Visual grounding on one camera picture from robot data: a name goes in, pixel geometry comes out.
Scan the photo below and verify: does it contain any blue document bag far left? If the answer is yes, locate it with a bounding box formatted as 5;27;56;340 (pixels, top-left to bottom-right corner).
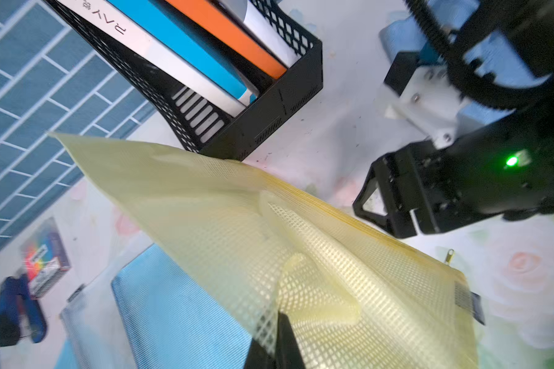
54;340;80;369

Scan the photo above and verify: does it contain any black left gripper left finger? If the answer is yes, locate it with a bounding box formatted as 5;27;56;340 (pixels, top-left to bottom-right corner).
243;339;276;369

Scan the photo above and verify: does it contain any colourful marker pack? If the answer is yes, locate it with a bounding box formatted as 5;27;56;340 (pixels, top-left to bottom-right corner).
20;218;72;298

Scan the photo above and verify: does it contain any blue stapler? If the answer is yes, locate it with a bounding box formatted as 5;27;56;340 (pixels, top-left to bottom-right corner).
0;274;48;347

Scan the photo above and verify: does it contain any light blue mesh document bag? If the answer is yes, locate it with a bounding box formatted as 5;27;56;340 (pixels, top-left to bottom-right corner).
112;244;252;368

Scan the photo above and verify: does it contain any orange book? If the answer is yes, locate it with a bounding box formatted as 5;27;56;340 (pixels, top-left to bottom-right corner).
168;0;286;79

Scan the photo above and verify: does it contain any white grey booklet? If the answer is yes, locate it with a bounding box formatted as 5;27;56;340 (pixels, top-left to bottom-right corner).
218;0;299;68

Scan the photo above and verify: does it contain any teal book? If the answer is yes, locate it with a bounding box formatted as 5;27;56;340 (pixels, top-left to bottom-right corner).
111;0;259;105

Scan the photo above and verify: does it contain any clear mesh document bag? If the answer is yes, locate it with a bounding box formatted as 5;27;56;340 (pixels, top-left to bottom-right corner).
60;284;136;368

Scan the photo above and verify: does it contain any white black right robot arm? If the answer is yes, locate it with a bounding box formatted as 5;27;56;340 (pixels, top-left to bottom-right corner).
352;1;554;238

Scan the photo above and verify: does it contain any black mesh file holder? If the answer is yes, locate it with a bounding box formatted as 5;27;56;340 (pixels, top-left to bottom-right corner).
49;1;323;161

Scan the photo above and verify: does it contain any blue microfiber cloth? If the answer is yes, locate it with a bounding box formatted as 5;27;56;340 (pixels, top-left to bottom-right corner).
379;1;554;123

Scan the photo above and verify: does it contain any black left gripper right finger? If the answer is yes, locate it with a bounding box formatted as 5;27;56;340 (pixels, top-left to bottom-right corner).
275;313;306;369

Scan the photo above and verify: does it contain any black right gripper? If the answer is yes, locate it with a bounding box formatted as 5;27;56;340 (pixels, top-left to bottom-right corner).
352;99;554;239

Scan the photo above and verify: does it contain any yellow mesh document bag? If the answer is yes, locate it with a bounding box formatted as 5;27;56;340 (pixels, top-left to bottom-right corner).
56;133;478;368

